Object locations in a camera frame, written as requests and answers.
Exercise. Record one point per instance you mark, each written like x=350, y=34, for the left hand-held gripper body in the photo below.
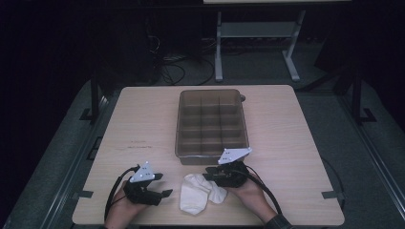
x=141, y=191

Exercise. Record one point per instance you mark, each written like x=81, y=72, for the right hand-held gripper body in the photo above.
x=234, y=175

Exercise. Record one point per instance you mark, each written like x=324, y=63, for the translucent brown divided box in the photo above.
x=211, y=124

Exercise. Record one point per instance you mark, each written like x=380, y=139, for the person's left hand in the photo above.
x=122, y=206

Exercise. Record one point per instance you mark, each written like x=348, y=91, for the person's right hand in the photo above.
x=248, y=197

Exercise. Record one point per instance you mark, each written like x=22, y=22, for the grey metal stand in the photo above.
x=258, y=30

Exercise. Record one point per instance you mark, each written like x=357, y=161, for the black table edge bracket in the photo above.
x=83, y=194
x=332, y=194

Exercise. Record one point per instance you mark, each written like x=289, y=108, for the aluminium rail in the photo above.
x=73, y=162
x=372, y=159

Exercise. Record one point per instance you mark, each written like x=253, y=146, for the black metal post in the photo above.
x=95, y=98
x=356, y=95

